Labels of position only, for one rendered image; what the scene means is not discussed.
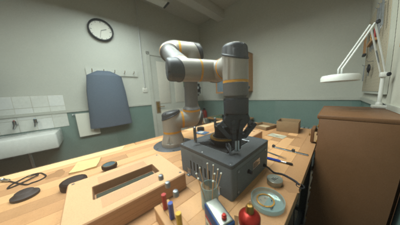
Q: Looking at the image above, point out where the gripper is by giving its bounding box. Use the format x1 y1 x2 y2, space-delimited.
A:
215 96 258 155

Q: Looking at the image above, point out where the black brass-ringed lens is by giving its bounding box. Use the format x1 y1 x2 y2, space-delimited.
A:
210 132 232 148

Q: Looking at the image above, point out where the small wooden tray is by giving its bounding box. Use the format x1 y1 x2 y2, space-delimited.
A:
255 121 277 132

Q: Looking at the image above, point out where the grey shutter tester body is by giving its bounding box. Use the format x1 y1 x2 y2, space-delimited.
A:
180 133 269 202

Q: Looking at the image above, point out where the large wooden tray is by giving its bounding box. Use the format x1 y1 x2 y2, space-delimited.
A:
60 154 187 225

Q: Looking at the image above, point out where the brown cardboard box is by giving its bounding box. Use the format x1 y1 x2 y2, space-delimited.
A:
276 118 302 134

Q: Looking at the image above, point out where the grey round cap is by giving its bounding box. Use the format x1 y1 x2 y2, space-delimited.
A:
266 174 284 189

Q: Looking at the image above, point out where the glass jar with swabs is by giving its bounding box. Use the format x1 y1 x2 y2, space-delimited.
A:
194 161 223 210

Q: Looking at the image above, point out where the white door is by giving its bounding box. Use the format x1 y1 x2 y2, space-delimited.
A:
148 54 190 137

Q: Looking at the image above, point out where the blue white tin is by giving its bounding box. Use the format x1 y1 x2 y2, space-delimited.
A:
204 198 236 225

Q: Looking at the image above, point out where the teal round dish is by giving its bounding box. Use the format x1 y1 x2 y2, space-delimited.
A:
251 186 287 217

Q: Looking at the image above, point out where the red bottle gold cap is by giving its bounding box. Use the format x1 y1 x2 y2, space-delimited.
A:
238 202 262 225

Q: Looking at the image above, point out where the brown wooden cabinet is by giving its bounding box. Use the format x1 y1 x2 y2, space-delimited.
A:
305 105 400 225

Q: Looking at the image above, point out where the blue apron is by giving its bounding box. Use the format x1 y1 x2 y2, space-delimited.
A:
86 70 133 130

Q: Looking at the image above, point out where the black oval cap teal top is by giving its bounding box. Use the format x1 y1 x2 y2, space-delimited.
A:
101 160 118 172

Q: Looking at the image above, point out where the white towel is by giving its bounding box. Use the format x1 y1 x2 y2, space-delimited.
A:
74 111 102 138

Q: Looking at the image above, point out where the yellow paper sheet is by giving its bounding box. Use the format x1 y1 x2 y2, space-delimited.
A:
68 156 102 175

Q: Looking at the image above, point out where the beige pegboard with tools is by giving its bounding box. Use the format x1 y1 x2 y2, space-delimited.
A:
361 0 392 95

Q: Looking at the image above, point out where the white desk lamp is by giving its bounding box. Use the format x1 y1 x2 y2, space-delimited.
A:
320 18 392 109

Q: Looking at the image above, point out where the black oval pad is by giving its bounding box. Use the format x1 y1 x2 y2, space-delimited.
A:
59 174 88 194
9 186 41 205

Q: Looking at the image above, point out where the blue handled screwdriver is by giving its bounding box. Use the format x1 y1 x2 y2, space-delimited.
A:
267 156 294 166

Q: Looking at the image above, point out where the brown wall cupboard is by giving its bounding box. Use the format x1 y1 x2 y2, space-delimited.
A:
247 51 254 93

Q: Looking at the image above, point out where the black power cable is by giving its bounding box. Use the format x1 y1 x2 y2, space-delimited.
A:
263 163 306 190

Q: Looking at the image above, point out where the grey round base plate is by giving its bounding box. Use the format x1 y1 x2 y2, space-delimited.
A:
153 138 191 153

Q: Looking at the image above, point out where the brass ring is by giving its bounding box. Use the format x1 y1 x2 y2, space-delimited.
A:
256 193 276 208

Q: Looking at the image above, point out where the red tool handle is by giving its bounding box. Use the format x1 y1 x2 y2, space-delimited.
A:
160 192 169 212

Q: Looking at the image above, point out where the white hook rail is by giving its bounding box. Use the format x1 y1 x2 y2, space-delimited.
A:
84 66 139 78

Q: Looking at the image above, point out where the black round wall clock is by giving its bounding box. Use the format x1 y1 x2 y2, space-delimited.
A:
86 17 114 43

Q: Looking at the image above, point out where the white wall sink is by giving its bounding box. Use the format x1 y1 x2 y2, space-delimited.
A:
0 128 64 160

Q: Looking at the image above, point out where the black strap loop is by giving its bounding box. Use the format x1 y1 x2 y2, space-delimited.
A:
0 172 47 190

